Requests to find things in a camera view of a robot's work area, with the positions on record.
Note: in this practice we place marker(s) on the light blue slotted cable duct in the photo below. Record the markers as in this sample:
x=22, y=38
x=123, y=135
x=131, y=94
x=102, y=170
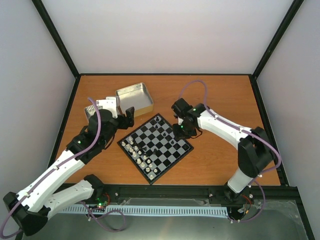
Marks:
x=150, y=211

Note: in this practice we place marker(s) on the black and silver chessboard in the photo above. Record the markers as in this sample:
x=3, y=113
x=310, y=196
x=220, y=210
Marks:
x=158, y=149

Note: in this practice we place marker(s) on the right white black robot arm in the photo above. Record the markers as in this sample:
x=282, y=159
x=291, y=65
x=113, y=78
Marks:
x=254, y=151

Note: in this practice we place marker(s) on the black aluminium frame rail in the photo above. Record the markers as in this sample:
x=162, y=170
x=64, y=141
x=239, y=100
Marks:
x=214, y=193

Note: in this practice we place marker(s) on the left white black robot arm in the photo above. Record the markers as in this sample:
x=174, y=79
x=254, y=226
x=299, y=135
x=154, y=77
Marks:
x=33, y=206

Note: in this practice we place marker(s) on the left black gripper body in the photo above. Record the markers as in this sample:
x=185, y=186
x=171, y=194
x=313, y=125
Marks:
x=123, y=125

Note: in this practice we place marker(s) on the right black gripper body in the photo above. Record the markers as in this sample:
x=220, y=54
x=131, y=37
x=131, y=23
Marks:
x=184, y=132

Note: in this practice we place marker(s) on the gold metal tin base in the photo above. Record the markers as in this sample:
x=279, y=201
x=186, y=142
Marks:
x=136, y=96

